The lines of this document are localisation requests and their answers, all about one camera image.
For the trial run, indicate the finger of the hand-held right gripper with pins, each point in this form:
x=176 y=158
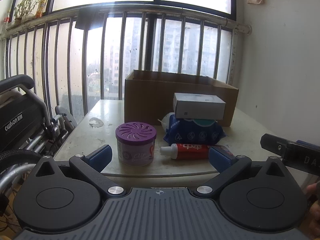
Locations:
x=308 y=143
x=271 y=143

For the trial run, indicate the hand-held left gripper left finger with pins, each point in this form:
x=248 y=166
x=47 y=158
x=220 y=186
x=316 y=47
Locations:
x=100 y=156

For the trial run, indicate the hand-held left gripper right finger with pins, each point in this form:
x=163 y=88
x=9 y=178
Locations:
x=220 y=158

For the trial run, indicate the red toothpaste tube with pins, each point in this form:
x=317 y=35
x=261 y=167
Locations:
x=190 y=151

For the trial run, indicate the purple air freshener can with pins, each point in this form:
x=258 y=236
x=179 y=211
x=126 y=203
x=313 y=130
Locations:
x=135 y=150

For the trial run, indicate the blue wet wipes pack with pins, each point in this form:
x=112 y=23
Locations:
x=195 y=132

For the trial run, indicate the small white box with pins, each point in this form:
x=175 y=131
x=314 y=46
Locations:
x=197 y=107

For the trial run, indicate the white plastic packet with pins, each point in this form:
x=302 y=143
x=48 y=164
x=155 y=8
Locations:
x=167 y=121

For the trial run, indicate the brown cardboard box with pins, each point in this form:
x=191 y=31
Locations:
x=147 y=100

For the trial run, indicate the person's right hand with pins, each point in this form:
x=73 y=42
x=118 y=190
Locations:
x=315 y=212

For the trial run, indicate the black folded wheelchair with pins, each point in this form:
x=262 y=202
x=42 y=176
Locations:
x=20 y=120

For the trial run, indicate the dark cloth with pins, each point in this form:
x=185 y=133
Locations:
x=90 y=18

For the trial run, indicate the metal window railing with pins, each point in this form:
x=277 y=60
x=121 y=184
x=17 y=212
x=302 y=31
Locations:
x=160 y=9

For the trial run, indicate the orange drink bottle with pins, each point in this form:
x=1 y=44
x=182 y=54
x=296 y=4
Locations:
x=40 y=6

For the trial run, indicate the red label bottle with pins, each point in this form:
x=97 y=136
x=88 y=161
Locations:
x=7 y=18

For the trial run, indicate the small potted plant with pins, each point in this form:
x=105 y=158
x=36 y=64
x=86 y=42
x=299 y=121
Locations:
x=25 y=5

